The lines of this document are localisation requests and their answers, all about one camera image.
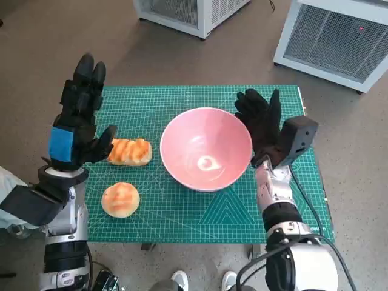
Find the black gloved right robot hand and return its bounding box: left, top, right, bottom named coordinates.
left=233, top=88, right=288, bottom=168

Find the black left robot hand blue tape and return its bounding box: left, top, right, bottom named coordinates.
left=41, top=53, right=118, bottom=173

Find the long striped toy bread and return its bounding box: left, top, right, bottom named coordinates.
left=106, top=138, right=153, bottom=167

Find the pink bowl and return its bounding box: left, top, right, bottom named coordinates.
left=159, top=107, right=253, bottom=192

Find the round toy bread bun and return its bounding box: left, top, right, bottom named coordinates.
left=101, top=182, right=141, bottom=219

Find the white mesh cabinet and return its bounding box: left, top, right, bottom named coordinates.
left=133, top=0, right=252, bottom=39
left=272, top=0, right=388, bottom=95

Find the green cutting mat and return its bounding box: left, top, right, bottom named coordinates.
left=83, top=84, right=335, bottom=245

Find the black electronic device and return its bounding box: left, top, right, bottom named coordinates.
left=90, top=268, right=119, bottom=291

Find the white shoe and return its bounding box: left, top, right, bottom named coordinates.
left=222, top=270, right=238, bottom=291
left=170, top=270, right=189, bottom=291

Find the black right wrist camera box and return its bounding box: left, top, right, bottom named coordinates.
left=277, top=116, right=319, bottom=167

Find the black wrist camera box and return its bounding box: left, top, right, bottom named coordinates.
left=0, top=183, right=70, bottom=227
left=277, top=116, right=319, bottom=167

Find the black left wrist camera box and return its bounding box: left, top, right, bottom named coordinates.
left=0, top=183, right=70, bottom=227

